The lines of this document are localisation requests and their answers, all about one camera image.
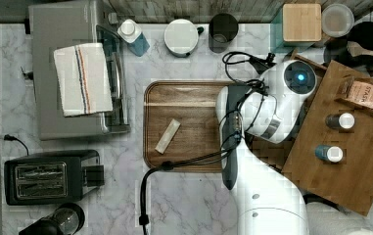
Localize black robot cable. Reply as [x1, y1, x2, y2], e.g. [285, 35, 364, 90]
[138, 51, 277, 235]

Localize white lidded pot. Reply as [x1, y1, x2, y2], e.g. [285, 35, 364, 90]
[163, 19, 204, 58]

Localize striped white dish towel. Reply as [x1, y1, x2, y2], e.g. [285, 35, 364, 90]
[54, 43, 113, 117]

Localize dark empty cup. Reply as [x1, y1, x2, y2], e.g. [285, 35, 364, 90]
[209, 13, 239, 53]

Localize small wooden block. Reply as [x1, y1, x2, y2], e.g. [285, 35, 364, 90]
[155, 119, 180, 154]

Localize glass jar bamboo lid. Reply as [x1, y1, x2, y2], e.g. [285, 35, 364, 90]
[270, 3, 322, 53]

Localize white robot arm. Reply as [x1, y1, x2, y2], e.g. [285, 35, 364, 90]
[215, 60, 317, 235]

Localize black bowl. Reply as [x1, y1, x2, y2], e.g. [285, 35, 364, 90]
[324, 22, 373, 68]

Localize brown spice jar white lid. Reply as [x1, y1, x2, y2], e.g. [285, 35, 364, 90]
[325, 113, 355, 130]

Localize black coffee grinder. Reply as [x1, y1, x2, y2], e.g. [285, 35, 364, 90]
[19, 203, 85, 235]

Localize orange tea box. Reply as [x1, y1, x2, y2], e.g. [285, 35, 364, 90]
[348, 81, 373, 109]

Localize black power plug cord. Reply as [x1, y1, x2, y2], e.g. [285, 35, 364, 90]
[3, 133, 30, 157]

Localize wooden spoon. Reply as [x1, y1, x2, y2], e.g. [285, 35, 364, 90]
[347, 41, 373, 57]

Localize blue spice jar white lid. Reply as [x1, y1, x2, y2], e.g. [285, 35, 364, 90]
[314, 145, 344, 163]

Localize blue bottle white cap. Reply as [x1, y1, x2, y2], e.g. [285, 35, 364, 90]
[117, 19, 150, 57]

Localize stainless toaster oven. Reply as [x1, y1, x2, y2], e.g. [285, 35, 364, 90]
[29, 0, 130, 140]

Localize walnut wooden cutting board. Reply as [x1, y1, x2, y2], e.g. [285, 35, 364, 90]
[143, 81, 229, 167]

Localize bamboo drawer cabinet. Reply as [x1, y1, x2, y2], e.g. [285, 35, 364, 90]
[282, 61, 373, 215]

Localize black two-slot toaster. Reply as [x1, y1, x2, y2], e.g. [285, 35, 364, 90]
[4, 150, 105, 206]

